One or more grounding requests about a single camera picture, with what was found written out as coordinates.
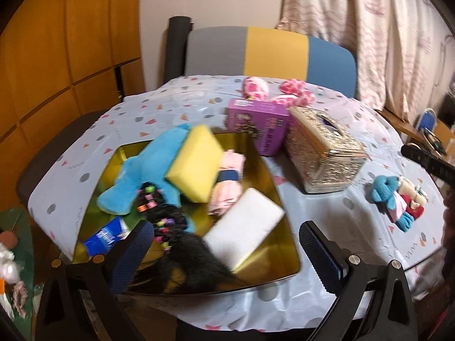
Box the blue tissue packet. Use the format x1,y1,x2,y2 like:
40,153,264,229
83,217,130,258

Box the black wig with hair clips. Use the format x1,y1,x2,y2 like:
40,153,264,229
128,181,242,294

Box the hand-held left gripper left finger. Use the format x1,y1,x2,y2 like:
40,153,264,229
36,219,155,341

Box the blue folding chair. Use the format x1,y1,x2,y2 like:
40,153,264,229
416,107,438,132

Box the purple cardboard box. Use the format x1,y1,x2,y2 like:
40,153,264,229
227,98,295,157

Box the black rolled mat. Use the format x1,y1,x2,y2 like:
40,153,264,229
164,16,194,84

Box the pink sock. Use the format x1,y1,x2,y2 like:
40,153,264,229
387,194,409,223

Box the pink gloves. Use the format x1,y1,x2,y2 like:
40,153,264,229
206,149,247,217

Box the cream knitted glove roll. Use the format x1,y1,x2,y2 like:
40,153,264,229
396,176,422,203

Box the wooden side table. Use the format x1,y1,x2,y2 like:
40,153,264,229
377,108,455,157

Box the blue plush toy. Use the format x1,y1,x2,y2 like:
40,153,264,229
97,124,217,233

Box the pink spotted plush toy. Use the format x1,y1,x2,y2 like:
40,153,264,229
272,78,315,107
242,76,271,102

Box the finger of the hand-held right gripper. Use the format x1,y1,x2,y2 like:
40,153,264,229
401,143,455,185

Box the white sponge block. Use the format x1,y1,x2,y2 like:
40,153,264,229
202,188,286,271

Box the printed curtain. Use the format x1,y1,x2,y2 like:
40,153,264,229
275,0,455,125

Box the green plastic bag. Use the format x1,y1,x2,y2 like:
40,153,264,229
0,206,38,331

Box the yellow sponge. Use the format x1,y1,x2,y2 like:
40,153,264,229
165,124,225,203

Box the grey yellow blue chair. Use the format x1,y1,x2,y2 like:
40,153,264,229
185,26,358,98

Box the patterned tablecloth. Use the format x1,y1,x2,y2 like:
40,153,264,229
28,74,448,331

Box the red sock roll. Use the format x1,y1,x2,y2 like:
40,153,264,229
405,201,425,221

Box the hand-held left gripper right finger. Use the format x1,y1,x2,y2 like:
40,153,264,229
299,220,418,341

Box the gold embossed tissue box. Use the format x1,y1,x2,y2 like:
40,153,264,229
284,106,368,195

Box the gold metal tray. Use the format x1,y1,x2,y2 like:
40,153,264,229
73,132,302,295

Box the light blue sock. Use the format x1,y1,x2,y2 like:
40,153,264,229
394,213,416,234

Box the wooden wardrobe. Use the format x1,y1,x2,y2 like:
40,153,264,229
0,0,146,199

